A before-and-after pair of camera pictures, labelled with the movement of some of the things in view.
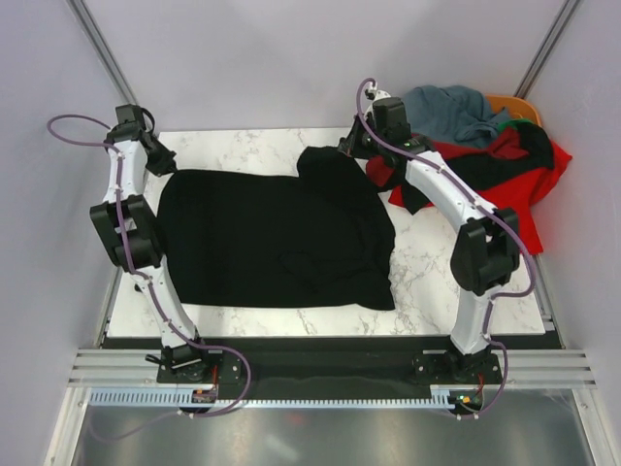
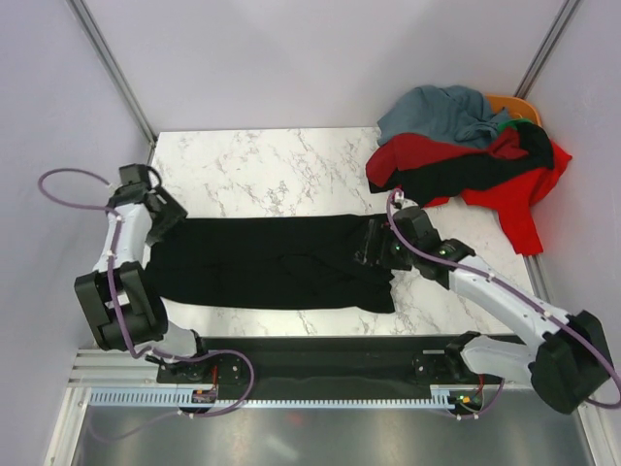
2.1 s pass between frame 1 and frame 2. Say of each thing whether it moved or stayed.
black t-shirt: moved
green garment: stayed
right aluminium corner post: stayed
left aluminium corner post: stayed
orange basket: stayed
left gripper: moved
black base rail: stayed
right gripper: moved
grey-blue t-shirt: stayed
